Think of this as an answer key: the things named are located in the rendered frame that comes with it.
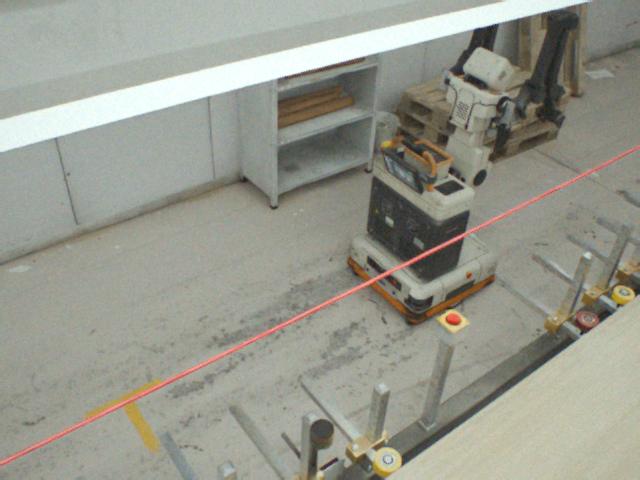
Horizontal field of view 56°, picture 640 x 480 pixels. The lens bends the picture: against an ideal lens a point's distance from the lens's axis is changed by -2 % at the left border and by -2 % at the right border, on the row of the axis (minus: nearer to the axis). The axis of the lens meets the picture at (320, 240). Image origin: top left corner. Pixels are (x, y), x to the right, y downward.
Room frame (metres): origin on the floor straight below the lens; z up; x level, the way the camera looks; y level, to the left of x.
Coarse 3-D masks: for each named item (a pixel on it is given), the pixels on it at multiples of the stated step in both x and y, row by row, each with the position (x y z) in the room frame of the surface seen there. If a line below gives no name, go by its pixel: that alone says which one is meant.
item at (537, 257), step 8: (536, 256) 2.09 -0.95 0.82; (544, 256) 2.09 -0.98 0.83; (544, 264) 2.06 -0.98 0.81; (552, 264) 2.04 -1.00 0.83; (552, 272) 2.02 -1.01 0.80; (560, 272) 1.99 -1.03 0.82; (568, 272) 1.99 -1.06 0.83; (568, 280) 1.96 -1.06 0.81; (584, 288) 1.90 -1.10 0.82; (600, 304) 1.83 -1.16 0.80; (608, 304) 1.81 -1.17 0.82; (616, 304) 1.81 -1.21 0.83
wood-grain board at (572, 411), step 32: (608, 320) 1.64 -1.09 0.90; (576, 352) 1.47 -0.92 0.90; (608, 352) 1.48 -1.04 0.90; (544, 384) 1.32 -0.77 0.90; (576, 384) 1.33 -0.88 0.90; (608, 384) 1.33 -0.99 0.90; (480, 416) 1.18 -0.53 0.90; (512, 416) 1.19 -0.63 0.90; (544, 416) 1.19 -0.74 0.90; (576, 416) 1.20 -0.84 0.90; (608, 416) 1.20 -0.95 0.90; (448, 448) 1.06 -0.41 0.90; (480, 448) 1.07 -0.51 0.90; (512, 448) 1.07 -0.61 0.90; (544, 448) 1.08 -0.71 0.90; (576, 448) 1.08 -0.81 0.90; (608, 448) 1.08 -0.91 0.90
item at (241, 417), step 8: (232, 408) 1.20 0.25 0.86; (240, 408) 1.20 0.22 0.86; (240, 416) 1.17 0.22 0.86; (240, 424) 1.15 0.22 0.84; (248, 424) 1.14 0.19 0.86; (248, 432) 1.11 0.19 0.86; (256, 432) 1.11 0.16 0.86; (256, 440) 1.08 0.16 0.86; (264, 440) 1.09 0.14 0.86; (264, 448) 1.06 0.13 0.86; (272, 448) 1.06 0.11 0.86; (264, 456) 1.04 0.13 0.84; (272, 456) 1.03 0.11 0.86; (272, 464) 1.01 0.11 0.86; (280, 464) 1.01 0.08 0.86; (280, 472) 0.98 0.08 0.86; (288, 472) 0.98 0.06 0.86
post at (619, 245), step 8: (624, 224) 1.90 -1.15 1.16; (632, 224) 1.89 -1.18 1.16; (624, 232) 1.89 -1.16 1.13; (632, 232) 1.90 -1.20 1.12; (616, 240) 1.90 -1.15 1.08; (624, 240) 1.88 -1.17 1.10; (616, 248) 1.89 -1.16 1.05; (624, 248) 1.89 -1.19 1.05; (616, 256) 1.88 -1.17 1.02; (608, 264) 1.89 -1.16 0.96; (616, 264) 1.89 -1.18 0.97; (608, 272) 1.88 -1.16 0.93; (600, 280) 1.90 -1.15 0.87; (608, 280) 1.88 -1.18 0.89; (600, 288) 1.89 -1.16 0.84
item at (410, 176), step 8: (384, 152) 2.72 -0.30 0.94; (392, 152) 2.70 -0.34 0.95; (392, 160) 2.67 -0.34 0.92; (400, 160) 2.64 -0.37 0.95; (392, 168) 2.71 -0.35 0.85; (400, 168) 2.64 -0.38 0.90; (408, 168) 2.57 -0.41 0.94; (416, 168) 2.56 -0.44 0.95; (400, 176) 2.68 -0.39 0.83; (408, 176) 2.60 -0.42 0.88; (416, 176) 2.55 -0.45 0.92; (424, 176) 2.58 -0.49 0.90; (432, 176) 2.56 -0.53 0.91; (408, 184) 2.64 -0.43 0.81; (416, 184) 2.57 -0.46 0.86; (432, 184) 2.55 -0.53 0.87; (416, 192) 2.60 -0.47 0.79
